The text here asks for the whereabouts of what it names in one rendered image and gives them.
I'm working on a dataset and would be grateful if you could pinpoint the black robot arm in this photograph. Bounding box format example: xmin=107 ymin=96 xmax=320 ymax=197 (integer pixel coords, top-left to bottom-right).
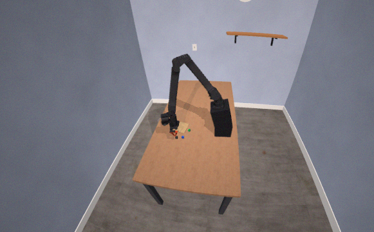
xmin=161 ymin=54 xmax=225 ymax=127

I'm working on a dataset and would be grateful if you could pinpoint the tan square mat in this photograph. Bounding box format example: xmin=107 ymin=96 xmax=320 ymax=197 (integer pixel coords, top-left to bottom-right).
xmin=173 ymin=122 xmax=189 ymax=133

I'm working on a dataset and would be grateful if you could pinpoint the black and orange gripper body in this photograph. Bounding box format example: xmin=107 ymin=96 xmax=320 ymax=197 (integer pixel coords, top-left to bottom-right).
xmin=170 ymin=120 xmax=180 ymax=132

